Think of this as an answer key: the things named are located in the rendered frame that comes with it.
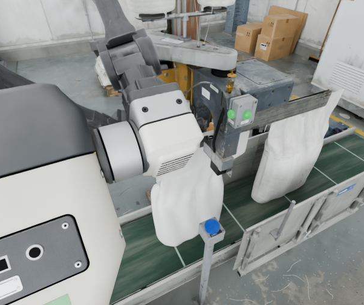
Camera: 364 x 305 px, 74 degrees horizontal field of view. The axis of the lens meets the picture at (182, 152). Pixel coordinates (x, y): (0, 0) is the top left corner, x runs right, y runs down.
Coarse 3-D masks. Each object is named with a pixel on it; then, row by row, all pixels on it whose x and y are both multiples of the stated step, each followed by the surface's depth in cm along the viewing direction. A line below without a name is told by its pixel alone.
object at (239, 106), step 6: (240, 96) 77; (252, 96) 77; (234, 102) 75; (240, 102) 74; (246, 102) 74; (252, 102) 75; (234, 108) 76; (240, 108) 74; (246, 108) 76; (252, 108) 77; (240, 114) 76; (252, 114) 79; (228, 120) 81; (234, 120) 78; (240, 120) 78; (252, 120) 80; (234, 126) 79; (240, 126) 80
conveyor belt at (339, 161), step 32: (320, 160) 195; (352, 160) 195; (224, 192) 170; (288, 192) 170; (128, 224) 150; (224, 224) 150; (128, 256) 135; (160, 256) 135; (192, 256) 135; (128, 288) 122
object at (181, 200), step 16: (240, 144) 120; (192, 160) 111; (208, 160) 117; (160, 176) 108; (176, 176) 113; (192, 176) 116; (208, 176) 118; (160, 192) 111; (176, 192) 112; (192, 192) 115; (208, 192) 119; (160, 208) 113; (176, 208) 116; (192, 208) 121; (208, 208) 127; (160, 224) 121; (176, 224) 123; (192, 224) 129; (160, 240) 134; (176, 240) 132
